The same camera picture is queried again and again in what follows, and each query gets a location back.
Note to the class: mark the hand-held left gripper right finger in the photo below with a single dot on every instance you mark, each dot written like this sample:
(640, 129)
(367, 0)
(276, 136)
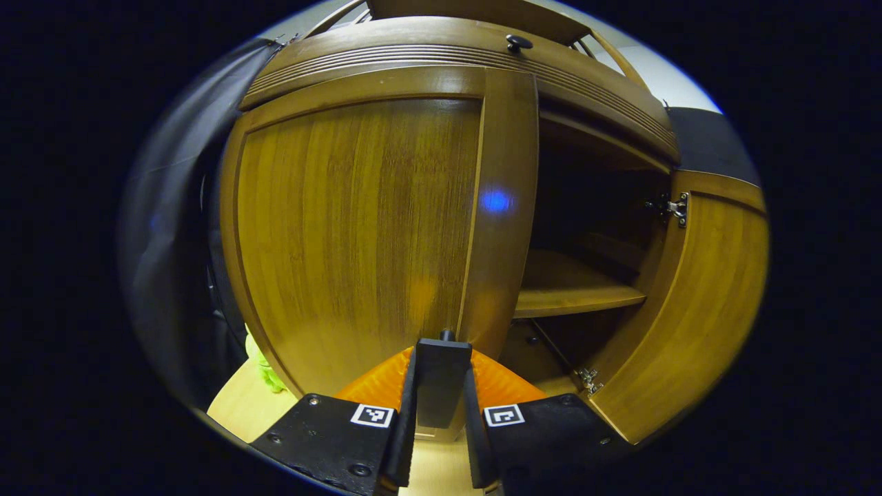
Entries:
(474, 448)

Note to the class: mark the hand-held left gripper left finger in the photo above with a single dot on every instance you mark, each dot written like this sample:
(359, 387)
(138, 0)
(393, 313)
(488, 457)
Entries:
(403, 441)

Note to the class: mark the wooden cabinet door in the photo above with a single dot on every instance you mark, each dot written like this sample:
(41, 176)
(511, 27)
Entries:
(344, 241)
(689, 310)

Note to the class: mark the wooden double-door shoe cabinet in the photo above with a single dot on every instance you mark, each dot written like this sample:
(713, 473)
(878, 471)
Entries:
(475, 14)

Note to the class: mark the metal door hinge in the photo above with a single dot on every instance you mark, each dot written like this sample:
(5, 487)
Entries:
(674, 208)
(588, 380)

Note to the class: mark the wooden inner cabinet shelf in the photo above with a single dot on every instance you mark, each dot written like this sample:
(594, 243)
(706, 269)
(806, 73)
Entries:
(565, 289)

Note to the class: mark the green frog plush toy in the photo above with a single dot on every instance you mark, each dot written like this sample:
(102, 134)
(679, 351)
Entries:
(262, 365)

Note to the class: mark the black backdrop cloth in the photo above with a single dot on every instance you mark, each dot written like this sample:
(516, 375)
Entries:
(172, 241)

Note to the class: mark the wooden drawer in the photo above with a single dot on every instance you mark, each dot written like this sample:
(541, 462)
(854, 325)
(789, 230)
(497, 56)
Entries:
(413, 52)

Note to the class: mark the black round drawer knob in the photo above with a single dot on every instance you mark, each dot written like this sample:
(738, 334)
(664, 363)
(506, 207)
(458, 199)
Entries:
(518, 43)

